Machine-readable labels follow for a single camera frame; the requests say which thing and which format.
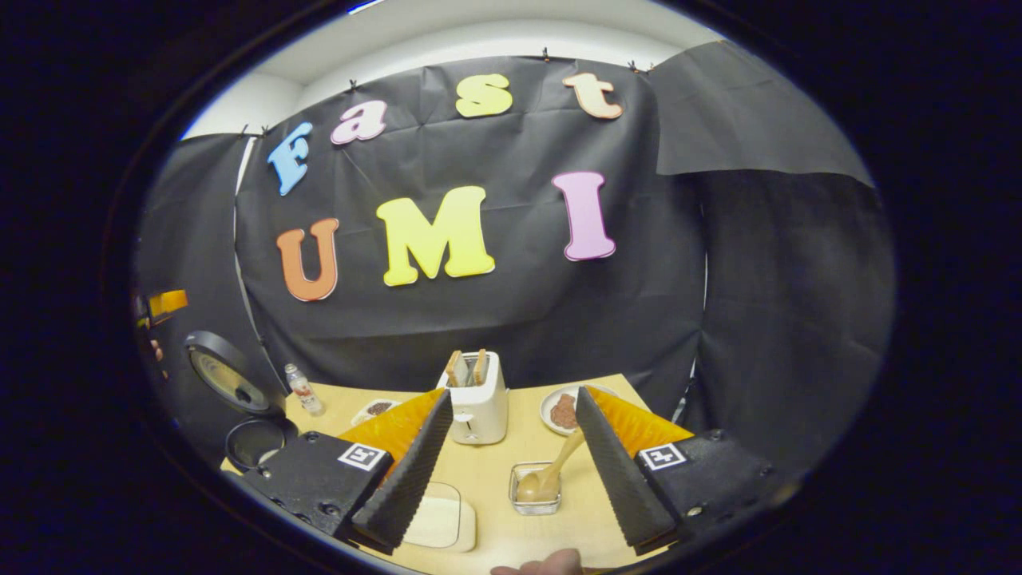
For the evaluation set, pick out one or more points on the white toaster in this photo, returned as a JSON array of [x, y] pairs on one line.
[[479, 415]]

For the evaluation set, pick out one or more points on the white round plate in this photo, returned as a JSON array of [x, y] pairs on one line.
[[545, 419]]

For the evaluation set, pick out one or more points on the small clear plastic bottle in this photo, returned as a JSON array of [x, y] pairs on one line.
[[304, 391]]

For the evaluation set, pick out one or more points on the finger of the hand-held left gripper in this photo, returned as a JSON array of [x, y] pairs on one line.
[[168, 306]]

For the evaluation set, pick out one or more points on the wooden spoon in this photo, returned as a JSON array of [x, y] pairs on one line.
[[531, 485]]

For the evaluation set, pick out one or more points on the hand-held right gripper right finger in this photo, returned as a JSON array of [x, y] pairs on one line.
[[619, 479]]

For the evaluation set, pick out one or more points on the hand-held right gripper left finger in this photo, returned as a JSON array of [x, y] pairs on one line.
[[403, 479]]

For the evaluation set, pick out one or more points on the black and silver rice cooker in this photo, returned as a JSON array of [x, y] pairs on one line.
[[209, 351]]

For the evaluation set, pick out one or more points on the brown meat piece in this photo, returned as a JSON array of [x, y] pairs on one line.
[[564, 411]]

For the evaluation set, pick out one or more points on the white divided grain dish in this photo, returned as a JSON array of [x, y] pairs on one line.
[[375, 409]]

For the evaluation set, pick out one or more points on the black backdrop cloth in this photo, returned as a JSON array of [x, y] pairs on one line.
[[511, 319]]

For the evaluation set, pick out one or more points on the toast bread slice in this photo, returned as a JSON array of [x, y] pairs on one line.
[[480, 367], [453, 369]]

